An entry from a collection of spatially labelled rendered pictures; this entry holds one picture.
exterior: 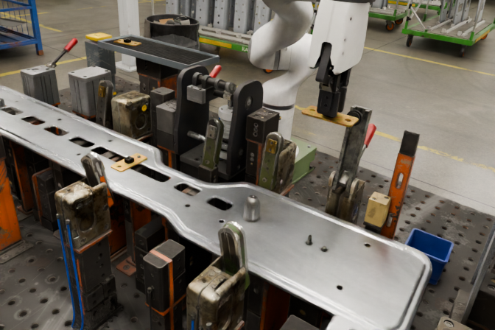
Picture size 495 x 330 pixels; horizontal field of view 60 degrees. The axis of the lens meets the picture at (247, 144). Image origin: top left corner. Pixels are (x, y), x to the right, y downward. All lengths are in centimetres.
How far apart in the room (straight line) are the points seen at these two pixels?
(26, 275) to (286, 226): 69
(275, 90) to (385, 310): 85
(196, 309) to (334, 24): 44
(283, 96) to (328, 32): 81
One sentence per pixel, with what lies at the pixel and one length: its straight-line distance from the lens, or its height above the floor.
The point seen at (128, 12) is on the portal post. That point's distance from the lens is 498.
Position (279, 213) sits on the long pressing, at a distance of 88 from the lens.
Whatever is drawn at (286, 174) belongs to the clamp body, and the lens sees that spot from 100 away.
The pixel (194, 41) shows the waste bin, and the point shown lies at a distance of 404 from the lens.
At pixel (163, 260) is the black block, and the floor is 99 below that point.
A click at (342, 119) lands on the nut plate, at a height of 125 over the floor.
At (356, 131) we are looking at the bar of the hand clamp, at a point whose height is 117.
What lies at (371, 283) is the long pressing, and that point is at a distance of 77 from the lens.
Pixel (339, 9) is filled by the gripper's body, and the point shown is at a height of 142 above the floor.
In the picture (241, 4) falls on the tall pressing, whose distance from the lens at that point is 554.
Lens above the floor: 151
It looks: 27 degrees down
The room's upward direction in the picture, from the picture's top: 4 degrees clockwise
